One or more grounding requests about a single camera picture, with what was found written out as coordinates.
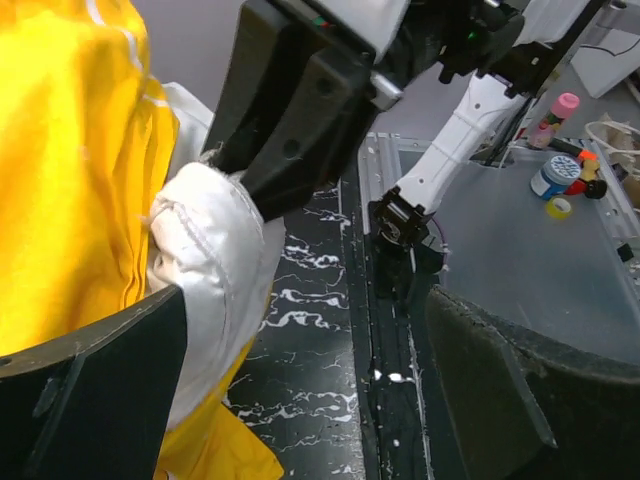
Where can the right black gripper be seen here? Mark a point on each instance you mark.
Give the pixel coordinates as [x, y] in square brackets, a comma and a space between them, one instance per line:
[284, 129]

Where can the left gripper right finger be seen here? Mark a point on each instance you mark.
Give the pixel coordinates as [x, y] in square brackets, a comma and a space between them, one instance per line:
[525, 406]

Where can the white pillow insert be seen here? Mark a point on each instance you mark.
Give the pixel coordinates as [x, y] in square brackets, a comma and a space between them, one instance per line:
[211, 241]

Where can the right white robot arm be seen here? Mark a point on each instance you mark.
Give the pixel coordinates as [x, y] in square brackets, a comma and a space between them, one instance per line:
[550, 31]

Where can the orange black toy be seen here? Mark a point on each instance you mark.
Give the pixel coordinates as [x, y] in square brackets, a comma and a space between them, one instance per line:
[588, 183]

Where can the yellow Pikachu pillowcase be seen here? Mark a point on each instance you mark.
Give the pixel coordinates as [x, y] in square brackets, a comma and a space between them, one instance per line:
[87, 138]

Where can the yellow tape roll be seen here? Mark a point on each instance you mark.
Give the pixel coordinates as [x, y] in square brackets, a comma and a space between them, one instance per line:
[558, 208]

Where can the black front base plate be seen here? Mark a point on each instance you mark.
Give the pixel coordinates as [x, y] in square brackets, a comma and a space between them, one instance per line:
[405, 427]

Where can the pink cap spray bottle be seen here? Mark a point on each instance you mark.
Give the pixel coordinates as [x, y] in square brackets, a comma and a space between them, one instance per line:
[562, 108]

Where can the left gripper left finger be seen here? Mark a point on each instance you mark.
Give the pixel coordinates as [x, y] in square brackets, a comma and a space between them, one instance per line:
[94, 404]

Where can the blue lidded jar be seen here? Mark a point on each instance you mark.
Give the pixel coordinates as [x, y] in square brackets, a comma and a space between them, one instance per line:
[555, 176]

